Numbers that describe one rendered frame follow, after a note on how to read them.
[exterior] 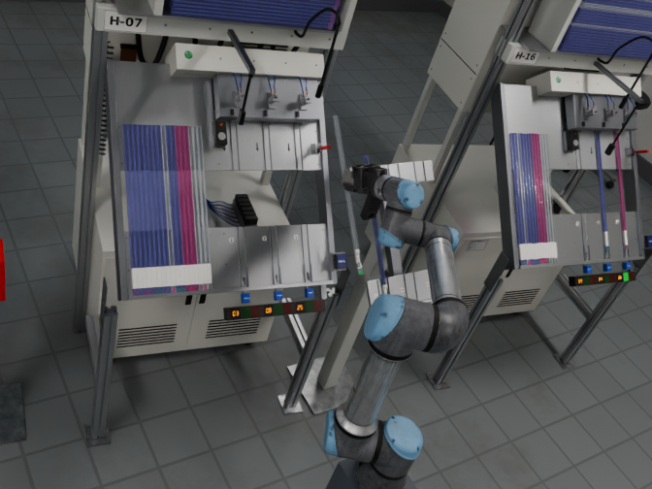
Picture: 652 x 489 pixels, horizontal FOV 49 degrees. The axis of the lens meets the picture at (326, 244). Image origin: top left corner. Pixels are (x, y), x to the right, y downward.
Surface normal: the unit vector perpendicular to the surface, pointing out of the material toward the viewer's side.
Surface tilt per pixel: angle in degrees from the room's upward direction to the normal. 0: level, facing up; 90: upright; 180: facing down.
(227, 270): 44
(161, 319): 90
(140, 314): 90
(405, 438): 7
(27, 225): 0
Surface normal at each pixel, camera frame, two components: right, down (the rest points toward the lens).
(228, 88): 0.43, -0.07
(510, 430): 0.26, -0.74
